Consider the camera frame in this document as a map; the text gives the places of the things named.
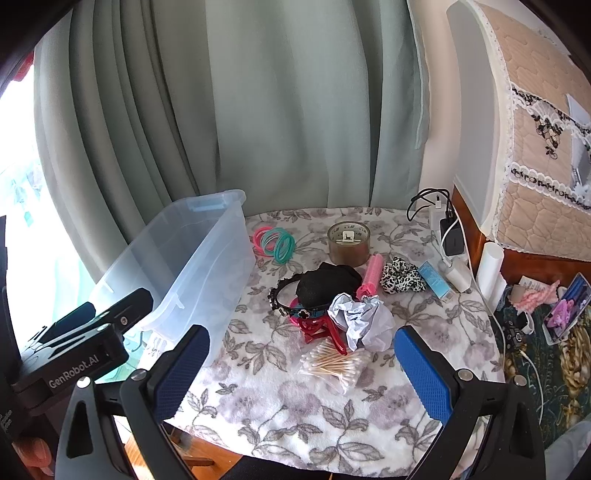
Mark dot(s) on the floral fleece blanket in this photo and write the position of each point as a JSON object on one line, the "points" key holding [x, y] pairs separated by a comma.
{"points": [[286, 406]]}

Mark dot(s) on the stack of pink hair rings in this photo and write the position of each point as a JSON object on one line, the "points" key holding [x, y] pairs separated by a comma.
{"points": [[258, 242]]}

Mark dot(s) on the bag of cotton swabs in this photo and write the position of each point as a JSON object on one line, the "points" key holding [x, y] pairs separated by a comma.
{"points": [[332, 367]]}

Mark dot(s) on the small white plastic piece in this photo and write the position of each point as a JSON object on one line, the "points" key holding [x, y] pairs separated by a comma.
{"points": [[347, 238]]}

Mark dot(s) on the wooden cabinet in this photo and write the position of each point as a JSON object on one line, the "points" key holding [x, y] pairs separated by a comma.
{"points": [[531, 263]]}

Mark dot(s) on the black charger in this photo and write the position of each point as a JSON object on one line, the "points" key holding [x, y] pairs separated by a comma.
{"points": [[452, 237]]}

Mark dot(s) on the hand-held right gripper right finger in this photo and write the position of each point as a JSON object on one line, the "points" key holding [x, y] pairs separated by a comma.
{"points": [[425, 374]]}

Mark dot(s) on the smartphone with picture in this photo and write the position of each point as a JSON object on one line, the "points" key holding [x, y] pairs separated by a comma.
{"points": [[565, 314]]}

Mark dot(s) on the person's left hand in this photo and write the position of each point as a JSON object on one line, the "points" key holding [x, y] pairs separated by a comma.
{"points": [[32, 454]]}

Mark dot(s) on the pink knitted item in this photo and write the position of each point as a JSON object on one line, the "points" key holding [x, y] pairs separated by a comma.
{"points": [[535, 297]]}

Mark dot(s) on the grey paper sheet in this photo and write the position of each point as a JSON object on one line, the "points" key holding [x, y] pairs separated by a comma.
{"points": [[579, 143]]}

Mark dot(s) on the red hair claw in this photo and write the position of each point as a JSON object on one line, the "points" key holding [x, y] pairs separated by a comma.
{"points": [[314, 330]]}

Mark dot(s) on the black studded headband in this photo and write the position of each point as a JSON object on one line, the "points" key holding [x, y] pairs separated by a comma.
{"points": [[275, 295]]}

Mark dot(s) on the small black device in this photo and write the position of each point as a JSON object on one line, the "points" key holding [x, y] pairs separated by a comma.
{"points": [[513, 334]]}

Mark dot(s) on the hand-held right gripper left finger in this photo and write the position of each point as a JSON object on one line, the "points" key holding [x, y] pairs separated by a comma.
{"points": [[180, 374]]}

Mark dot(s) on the white power strip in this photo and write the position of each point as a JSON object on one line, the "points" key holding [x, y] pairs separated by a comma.
{"points": [[435, 249]]}

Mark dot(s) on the white paper roll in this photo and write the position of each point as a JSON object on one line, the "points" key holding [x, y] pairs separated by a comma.
{"points": [[489, 267]]}

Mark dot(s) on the black white spotted scrunchie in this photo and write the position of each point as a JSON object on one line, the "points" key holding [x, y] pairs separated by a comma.
{"points": [[397, 277]]}

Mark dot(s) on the pink blue hair clip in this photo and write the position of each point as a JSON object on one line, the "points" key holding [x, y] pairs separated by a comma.
{"points": [[309, 311]]}

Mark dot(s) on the stack of teal hair rings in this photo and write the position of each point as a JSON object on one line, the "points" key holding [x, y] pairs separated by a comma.
{"points": [[284, 249]]}

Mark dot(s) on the white paper label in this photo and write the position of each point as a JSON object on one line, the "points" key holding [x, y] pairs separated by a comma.
{"points": [[531, 282]]}

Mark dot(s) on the dark floral cloth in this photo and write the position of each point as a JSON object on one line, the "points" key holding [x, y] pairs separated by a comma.
{"points": [[568, 383]]}

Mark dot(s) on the pale green curtain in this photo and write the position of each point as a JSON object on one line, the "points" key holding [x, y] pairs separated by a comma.
{"points": [[231, 92]]}

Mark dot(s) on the brown packing tape roll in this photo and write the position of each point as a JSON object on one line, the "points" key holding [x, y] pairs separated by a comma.
{"points": [[346, 256]]}

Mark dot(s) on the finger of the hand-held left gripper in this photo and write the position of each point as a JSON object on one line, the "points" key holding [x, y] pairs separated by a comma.
{"points": [[134, 302], [69, 318]]}

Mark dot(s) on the white folded sheet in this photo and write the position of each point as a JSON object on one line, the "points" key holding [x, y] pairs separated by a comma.
{"points": [[499, 295]]}

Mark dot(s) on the large white charger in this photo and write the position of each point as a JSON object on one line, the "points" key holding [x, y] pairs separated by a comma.
{"points": [[458, 277]]}

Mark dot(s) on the clear plastic container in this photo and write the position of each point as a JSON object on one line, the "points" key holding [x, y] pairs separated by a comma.
{"points": [[184, 258]]}

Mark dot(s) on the small blue box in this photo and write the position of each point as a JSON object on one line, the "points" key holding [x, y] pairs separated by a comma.
{"points": [[434, 279]]}

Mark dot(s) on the beige quilted cover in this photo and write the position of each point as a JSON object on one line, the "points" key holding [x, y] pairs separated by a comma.
{"points": [[540, 115]]}

